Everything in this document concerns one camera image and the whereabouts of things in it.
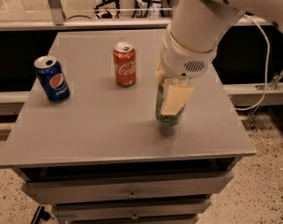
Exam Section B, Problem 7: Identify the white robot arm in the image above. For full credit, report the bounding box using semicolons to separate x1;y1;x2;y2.
157;0;283;116

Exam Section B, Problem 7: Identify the white cable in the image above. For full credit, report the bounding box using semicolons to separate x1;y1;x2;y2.
233;14;271;112

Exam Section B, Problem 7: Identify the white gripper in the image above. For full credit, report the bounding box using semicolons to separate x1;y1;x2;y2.
156;25;217;116

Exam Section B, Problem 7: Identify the red coke can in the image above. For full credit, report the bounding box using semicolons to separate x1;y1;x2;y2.
113;42;136;87

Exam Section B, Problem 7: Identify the metal railing frame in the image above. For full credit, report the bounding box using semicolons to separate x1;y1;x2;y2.
0;0;273;32

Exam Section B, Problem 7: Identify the blue pepsi can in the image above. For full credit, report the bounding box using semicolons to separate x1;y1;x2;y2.
34;55;70;103

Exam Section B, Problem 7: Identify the grey drawer cabinet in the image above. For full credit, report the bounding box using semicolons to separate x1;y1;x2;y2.
0;29;255;224

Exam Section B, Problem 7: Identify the drawer with knob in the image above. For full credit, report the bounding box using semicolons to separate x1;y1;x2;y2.
21;171;233;204
52;198;210;221

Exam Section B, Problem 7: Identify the green soda can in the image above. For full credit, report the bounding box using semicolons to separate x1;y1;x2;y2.
155;79;186;128

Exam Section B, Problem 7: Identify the black office chair base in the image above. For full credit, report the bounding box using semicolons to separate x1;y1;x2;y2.
94;0;120;19

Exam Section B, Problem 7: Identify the top drawer with knob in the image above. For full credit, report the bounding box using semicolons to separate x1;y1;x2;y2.
21;171;233;204

